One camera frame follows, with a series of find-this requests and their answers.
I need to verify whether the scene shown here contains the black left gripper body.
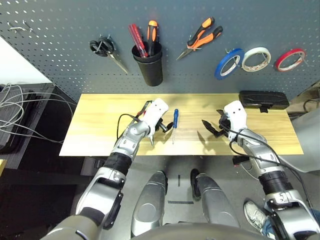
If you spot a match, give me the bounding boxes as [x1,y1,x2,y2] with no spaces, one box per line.
[153,118,168,133]

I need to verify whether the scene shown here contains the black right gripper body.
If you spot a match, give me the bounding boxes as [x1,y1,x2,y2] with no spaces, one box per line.
[216,116,230,138]

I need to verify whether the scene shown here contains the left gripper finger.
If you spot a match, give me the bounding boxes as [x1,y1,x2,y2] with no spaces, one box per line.
[136,100,154,118]
[162,121,175,133]

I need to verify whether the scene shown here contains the blue handled screwdriver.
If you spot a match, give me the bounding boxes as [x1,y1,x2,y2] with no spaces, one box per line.
[171,108,180,145]

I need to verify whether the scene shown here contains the blue tape roll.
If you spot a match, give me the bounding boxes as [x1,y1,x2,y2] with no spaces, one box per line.
[214,48,245,81]

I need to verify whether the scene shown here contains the orange black needle-nose pliers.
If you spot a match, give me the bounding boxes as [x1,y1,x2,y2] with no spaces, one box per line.
[176,16,224,61]

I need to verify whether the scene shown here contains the grey perforated pegboard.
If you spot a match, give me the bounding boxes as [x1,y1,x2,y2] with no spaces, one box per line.
[0,0,320,101]

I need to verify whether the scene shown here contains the black cup holder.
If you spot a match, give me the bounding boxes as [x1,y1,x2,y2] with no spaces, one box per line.
[131,41,164,87]

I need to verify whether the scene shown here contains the black plastic case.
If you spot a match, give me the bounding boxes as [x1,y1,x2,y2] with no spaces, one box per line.
[238,90,290,113]

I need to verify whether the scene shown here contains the silver right robot leg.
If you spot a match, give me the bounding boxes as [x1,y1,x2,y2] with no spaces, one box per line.
[190,168,241,227]

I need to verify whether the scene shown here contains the silver robot leg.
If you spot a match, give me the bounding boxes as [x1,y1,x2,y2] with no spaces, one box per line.
[190,168,241,227]
[131,170,169,237]

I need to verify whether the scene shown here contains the white tape roll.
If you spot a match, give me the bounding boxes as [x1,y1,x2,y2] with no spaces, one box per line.
[241,46,272,73]

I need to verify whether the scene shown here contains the orange black screwdriver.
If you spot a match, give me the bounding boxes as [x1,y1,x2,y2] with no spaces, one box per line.
[146,20,160,57]

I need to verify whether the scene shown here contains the silver left robot leg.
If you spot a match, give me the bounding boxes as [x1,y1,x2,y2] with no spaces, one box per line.
[131,170,169,237]

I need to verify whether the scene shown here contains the light grey cover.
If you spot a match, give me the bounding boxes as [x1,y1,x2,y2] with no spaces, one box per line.
[289,111,320,173]

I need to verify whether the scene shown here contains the white sneaker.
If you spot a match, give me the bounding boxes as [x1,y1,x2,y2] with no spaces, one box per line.
[243,199,270,232]

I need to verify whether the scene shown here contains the red tape roll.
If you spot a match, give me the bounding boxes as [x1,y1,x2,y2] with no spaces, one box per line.
[275,48,307,73]

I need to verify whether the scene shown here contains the grey robot torso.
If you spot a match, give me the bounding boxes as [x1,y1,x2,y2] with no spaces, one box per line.
[134,223,263,240]

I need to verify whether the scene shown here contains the black storage rack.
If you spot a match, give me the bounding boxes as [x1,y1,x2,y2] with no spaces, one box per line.
[0,83,57,171]

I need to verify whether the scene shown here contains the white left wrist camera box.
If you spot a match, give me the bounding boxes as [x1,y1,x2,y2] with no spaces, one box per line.
[144,98,170,133]

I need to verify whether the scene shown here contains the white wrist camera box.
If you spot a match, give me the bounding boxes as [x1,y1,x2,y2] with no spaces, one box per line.
[144,98,170,133]
[223,100,249,140]

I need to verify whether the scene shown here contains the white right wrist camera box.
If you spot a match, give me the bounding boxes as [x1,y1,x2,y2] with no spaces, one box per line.
[223,100,249,140]

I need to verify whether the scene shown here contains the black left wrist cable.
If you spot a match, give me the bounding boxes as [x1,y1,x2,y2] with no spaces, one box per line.
[116,113,141,146]

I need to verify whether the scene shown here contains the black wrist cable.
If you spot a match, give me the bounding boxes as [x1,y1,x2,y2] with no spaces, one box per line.
[116,113,141,146]
[228,124,313,208]

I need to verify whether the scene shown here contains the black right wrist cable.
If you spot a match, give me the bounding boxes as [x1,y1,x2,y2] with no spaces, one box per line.
[228,124,313,208]

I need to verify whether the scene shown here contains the white floor cable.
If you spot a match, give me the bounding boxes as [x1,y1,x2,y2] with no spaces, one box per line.
[241,162,261,178]

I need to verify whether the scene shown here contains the red handled screwdriver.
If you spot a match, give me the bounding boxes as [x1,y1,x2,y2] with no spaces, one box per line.
[127,23,149,59]

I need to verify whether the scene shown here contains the black handled scissors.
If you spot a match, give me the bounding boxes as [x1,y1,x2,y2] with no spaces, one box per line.
[89,36,130,75]

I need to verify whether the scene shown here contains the black cable loop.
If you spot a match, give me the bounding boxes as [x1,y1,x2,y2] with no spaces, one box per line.
[303,98,320,112]

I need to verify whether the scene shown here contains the grey cable bundle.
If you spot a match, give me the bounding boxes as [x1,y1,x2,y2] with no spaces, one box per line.
[0,83,77,145]

